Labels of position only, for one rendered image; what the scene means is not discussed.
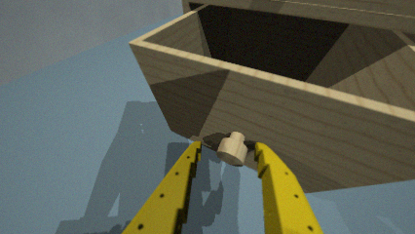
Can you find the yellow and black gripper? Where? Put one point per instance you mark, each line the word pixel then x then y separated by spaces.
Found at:
pixel 286 208

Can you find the tan wooden chest of drawers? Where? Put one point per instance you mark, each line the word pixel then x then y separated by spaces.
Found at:
pixel 403 24

